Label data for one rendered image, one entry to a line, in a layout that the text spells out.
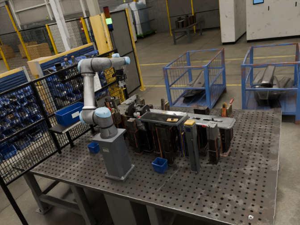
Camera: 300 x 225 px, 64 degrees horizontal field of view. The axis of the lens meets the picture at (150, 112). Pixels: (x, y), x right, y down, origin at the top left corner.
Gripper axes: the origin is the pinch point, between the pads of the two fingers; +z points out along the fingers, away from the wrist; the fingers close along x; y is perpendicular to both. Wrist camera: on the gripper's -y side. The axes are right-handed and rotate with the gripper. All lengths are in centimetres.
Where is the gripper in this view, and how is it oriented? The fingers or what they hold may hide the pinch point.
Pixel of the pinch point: (121, 87)
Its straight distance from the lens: 256.9
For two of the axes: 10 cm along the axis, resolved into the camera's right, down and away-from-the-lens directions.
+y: 8.2, 1.1, -5.7
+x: 5.5, -4.4, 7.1
